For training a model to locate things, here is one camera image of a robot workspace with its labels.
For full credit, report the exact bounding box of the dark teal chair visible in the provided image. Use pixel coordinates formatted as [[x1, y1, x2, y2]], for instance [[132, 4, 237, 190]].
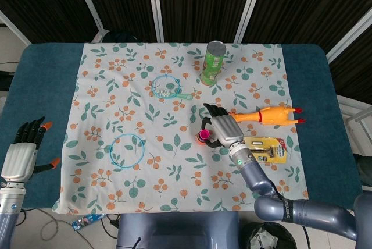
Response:
[[347, 120, 372, 197]]

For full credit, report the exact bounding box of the teal table cover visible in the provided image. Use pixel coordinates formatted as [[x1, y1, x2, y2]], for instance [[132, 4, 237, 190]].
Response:
[[0, 42, 364, 212]]

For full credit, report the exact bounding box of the large blue plastic ring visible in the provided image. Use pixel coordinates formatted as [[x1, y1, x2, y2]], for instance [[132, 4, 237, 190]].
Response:
[[109, 133, 146, 169]]

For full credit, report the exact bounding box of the yellow rubber chicken toy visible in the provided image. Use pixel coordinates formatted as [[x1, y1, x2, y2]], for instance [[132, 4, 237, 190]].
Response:
[[228, 105, 306, 127]]

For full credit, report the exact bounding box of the floral print tablecloth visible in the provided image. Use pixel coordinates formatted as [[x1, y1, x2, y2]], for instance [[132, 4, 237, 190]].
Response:
[[51, 42, 309, 214]]

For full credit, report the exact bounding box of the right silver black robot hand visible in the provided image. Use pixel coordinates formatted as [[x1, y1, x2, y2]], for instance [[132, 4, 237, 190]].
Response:
[[201, 102, 245, 148]]

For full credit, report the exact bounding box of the black cable by base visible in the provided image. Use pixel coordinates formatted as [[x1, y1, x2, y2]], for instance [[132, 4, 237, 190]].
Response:
[[100, 214, 120, 229]]

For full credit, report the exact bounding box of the dark chair back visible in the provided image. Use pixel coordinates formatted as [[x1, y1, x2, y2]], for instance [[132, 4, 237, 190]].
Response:
[[103, 30, 140, 44]]

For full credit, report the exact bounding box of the green chips can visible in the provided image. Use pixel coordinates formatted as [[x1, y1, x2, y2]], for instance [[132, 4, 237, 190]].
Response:
[[200, 40, 227, 87]]

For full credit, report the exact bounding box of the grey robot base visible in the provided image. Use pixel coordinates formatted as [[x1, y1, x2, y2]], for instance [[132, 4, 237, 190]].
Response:
[[116, 212, 241, 249]]

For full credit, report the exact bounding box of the razor in yellow blister pack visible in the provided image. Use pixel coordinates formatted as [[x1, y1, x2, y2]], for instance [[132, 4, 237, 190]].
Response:
[[242, 136, 289, 163]]

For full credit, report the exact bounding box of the black floor cable bundle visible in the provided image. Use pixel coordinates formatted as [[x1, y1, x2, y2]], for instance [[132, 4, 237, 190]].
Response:
[[17, 208, 28, 226]]

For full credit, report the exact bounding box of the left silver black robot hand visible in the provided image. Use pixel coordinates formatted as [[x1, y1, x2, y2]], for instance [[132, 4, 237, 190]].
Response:
[[0, 116, 62, 183]]

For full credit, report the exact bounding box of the black trash bin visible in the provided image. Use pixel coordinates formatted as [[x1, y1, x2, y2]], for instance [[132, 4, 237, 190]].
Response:
[[246, 221, 298, 249]]

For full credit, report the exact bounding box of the white metal rack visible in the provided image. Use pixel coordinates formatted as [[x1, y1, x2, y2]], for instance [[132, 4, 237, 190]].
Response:
[[337, 94, 372, 129]]

